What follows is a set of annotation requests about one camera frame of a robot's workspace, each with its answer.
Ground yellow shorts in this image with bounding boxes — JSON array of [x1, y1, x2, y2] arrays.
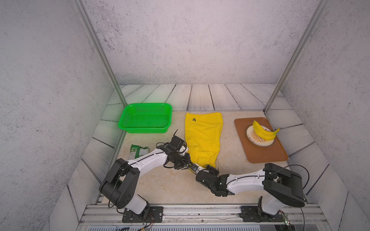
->
[[185, 112, 223, 168]]

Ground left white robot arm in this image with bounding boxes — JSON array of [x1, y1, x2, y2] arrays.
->
[[99, 135, 192, 218]]

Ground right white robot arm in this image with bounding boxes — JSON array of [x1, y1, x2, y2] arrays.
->
[[190, 163, 305, 215]]

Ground green snack packet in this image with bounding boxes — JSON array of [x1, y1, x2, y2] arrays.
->
[[129, 144, 149, 160]]

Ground green plastic basket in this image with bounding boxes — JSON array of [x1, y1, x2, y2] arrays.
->
[[118, 103, 172, 134]]

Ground white patterned plate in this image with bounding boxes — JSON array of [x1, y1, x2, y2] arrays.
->
[[245, 125, 276, 148]]

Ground yellow banana bunch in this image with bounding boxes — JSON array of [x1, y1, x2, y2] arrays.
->
[[252, 121, 280, 141]]

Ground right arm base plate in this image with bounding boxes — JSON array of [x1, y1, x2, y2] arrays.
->
[[239, 196, 284, 223]]

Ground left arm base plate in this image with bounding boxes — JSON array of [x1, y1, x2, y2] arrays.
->
[[122, 206, 164, 223]]

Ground aluminium front rail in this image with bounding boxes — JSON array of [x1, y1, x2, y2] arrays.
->
[[79, 204, 331, 231]]

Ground left aluminium frame post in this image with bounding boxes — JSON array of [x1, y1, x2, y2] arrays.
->
[[73, 0, 127, 107]]

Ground aluminium frame post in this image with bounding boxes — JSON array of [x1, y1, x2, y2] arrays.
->
[[73, 0, 127, 107], [263, 0, 329, 115]]

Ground right aluminium frame post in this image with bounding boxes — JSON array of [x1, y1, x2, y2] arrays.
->
[[263, 0, 329, 115]]

